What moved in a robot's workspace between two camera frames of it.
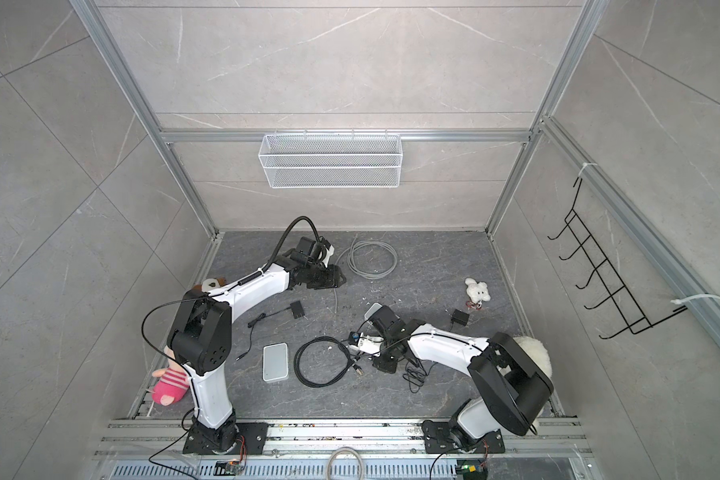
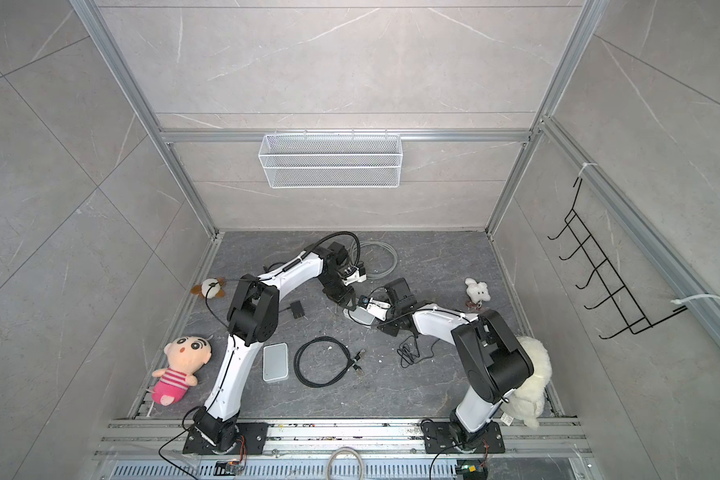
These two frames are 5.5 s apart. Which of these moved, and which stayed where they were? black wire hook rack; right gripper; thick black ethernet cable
Moved: right gripper
Stayed: black wire hook rack; thick black ethernet cable
